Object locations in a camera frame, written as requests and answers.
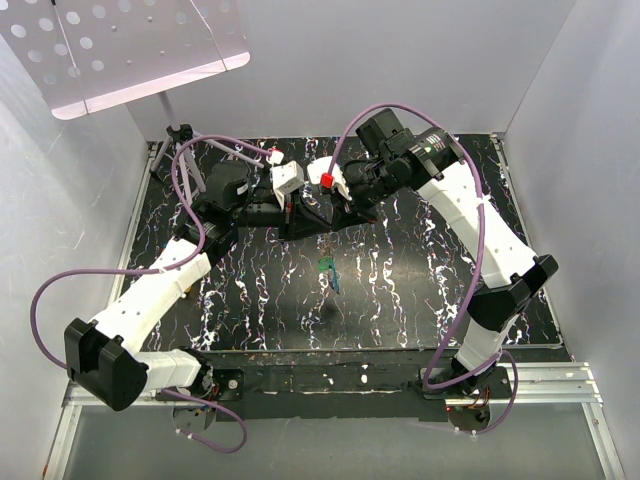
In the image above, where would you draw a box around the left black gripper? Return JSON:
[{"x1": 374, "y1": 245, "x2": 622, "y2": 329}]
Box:
[{"x1": 231, "y1": 189, "x2": 331, "y2": 246}]

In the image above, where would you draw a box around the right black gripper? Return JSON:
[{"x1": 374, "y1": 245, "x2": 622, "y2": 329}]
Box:
[{"x1": 328, "y1": 158, "x2": 406, "y2": 232}]

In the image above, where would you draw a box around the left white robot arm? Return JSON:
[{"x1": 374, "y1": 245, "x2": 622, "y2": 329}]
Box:
[{"x1": 64, "y1": 157, "x2": 337, "y2": 411}]

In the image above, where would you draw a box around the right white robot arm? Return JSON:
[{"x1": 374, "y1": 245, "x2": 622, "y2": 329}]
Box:
[{"x1": 321, "y1": 103, "x2": 558, "y2": 398}]

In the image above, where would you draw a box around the green key tag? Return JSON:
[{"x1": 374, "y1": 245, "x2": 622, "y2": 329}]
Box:
[{"x1": 318, "y1": 257, "x2": 335, "y2": 271}]

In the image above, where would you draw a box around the perforated music stand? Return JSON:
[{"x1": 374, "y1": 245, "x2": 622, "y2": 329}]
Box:
[{"x1": 1, "y1": 1, "x2": 250, "y2": 210}]

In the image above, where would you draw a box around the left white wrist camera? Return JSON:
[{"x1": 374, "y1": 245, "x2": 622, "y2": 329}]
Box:
[{"x1": 267, "y1": 149, "x2": 305, "y2": 211}]

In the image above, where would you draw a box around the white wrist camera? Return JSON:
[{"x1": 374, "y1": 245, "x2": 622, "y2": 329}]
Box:
[
  {"x1": 267, "y1": 149, "x2": 305, "y2": 211},
  {"x1": 306, "y1": 156, "x2": 352, "y2": 201}
]

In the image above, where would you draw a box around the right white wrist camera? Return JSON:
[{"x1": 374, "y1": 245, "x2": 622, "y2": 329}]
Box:
[{"x1": 306, "y1": 156, "x2": 352, "y2": 201}]

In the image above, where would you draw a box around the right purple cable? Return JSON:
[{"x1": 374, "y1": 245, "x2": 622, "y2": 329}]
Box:
[{"x1": 329, "y1": 103, "x2": 519, "y2": 435}]

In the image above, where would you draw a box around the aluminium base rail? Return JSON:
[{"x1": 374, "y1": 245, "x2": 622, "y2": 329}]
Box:
[{"x1": 42, "y1": 142, "x2": 626, "y2": 480}]

